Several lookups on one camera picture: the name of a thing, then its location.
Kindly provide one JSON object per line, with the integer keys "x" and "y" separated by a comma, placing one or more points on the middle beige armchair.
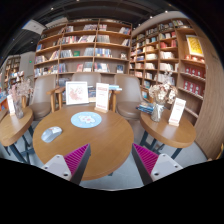
{"x": 91, "y": 78}

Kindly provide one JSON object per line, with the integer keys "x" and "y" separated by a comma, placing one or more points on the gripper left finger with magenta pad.
{"x": 71, "y": 166}

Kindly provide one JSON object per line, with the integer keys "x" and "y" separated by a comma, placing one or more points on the round wooden centre table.
{"x": 110, "y": 141}

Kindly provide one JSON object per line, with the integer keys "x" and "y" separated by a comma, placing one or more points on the left beige armchair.
{"x": 43, "y": 100}

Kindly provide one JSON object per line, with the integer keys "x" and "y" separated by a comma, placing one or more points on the round wooden table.
{"x": 180, "y": 136}
{"x": 110, "y": 141}
{"x": 12, "y": 128}

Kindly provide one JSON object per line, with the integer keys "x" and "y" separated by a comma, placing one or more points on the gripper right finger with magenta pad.
{"x": 151, "y": 166}

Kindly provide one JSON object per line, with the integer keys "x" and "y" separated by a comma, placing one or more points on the white sign on right table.
{"x": 177, "y": 112}

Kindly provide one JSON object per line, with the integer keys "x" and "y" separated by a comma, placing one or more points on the white sign on table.
{"x": 10, "y": 105}
{"x": 177, "y": 112}

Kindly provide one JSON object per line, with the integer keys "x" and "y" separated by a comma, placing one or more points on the round light blue mouse pad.
{"x": 86, "y": 119}

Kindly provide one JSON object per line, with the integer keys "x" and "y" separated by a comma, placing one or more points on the right beige armchair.
{"x": 129, "y": 97}

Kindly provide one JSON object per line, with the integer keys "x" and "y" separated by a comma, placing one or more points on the left vase with dried flowers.
{"x": 18, "y": 91}

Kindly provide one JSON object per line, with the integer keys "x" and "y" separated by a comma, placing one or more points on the round wooden left table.
{"x": 12, "y": 128}

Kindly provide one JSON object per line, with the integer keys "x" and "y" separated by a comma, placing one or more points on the round wooden right table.
{"x": 180, "y": 136}

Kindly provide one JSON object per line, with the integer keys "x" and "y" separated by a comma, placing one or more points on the framed floral picture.
{"x": 76, "y": 92}

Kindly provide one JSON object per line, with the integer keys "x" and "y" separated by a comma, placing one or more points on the yellow framed poster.
{"x": 194, "y": 45}

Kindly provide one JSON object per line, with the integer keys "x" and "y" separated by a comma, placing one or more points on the glass vase with dried flowers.
{"x": 161, "y": 94}

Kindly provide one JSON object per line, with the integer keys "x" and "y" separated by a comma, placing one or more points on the wooden right bookshelf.
{"x": 160, "y": 45}

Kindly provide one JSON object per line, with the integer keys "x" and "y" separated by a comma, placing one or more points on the stack of books on chair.
{"x": 145, "y": 107}

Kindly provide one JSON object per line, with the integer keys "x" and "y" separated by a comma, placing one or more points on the beige armchair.
{"x": 43, "y": 100}
{"x": 129, "y": 97}
{"x": 91, "y": 78}

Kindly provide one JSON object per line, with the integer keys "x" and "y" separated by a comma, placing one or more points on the grey computer mouse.
{"x": 51, "y": 133}

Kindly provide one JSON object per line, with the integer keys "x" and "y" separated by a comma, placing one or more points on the white red standing sign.
{"x": 102, "y": 96}

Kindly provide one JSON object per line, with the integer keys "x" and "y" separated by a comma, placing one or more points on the large wooden back bookshelf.
{"x": 84, "y": 45}

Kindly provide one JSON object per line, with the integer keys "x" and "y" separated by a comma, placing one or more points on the white sign on left table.
{"x": 10, "y": 105}

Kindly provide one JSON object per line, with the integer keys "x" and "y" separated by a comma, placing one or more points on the far left wooden bookshelf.
{"x": 12, "y": 70}

